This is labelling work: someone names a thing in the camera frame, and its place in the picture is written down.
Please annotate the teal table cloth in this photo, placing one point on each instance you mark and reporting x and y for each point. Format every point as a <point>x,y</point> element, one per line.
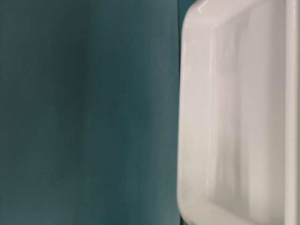
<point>89,112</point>

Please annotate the white plastic case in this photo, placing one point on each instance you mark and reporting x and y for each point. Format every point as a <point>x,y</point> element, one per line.
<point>239,113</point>

